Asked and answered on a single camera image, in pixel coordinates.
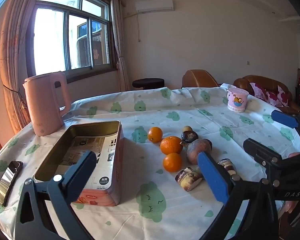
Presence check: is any glossy smartphone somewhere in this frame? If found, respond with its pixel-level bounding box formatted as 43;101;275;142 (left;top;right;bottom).
0;160;24;207

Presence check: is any small smooth orange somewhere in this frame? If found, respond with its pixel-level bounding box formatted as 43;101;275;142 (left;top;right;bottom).
163;152;182;172
148;127;163;143

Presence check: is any pink electric kettle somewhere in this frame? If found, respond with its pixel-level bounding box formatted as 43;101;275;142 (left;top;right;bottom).
22;71;71;137

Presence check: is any person's right hand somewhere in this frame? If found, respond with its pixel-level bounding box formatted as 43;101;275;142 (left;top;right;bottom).
281;200;300;215

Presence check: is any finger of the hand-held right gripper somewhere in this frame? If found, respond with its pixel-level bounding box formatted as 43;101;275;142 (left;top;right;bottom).
271;109;300;153
243;138;290;177

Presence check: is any pale narrow curtain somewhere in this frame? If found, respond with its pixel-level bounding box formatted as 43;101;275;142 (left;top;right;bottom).
97;0;130;93

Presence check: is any large wrinkled orange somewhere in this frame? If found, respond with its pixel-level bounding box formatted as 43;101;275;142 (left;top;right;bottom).
160;135;183;155

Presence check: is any brown leather sofa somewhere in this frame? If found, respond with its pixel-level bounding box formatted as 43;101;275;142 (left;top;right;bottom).
234;75;300;113

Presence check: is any white green-print tablecloth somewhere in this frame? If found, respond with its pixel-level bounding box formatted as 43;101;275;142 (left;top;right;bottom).
0;86;300;240

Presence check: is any purple passion fruit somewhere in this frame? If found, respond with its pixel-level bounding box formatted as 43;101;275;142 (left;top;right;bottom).
186;139;213;165

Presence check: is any pink patterned curtain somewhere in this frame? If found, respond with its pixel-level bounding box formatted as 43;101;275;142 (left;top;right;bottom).
0;0;53;134

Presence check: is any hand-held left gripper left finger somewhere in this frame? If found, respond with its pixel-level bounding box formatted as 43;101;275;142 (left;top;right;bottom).
14;150;98;240

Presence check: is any pink metal tin box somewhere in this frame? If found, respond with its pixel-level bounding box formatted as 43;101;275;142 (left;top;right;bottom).
33;120;123;207

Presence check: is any sliding glass window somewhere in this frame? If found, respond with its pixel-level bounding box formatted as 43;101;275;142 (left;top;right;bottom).
26;0;115;80

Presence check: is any pink cartoon cup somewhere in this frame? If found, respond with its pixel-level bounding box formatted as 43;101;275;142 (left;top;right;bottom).
227;87;249;113

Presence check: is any black round stool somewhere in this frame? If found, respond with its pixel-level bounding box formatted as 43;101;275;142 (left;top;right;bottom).
132;78;165;90

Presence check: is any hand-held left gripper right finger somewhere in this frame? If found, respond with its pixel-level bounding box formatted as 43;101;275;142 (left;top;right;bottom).
197;151;282;240

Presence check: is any air conditioner pipe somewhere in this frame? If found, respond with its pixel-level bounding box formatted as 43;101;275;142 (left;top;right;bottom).
136;12;142;43

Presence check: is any white air conditioner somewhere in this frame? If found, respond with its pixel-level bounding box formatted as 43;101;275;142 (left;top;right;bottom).
135;0;175;13

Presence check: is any red floral cushion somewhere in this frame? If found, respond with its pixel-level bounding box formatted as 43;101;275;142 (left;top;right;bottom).
250;82;292;107

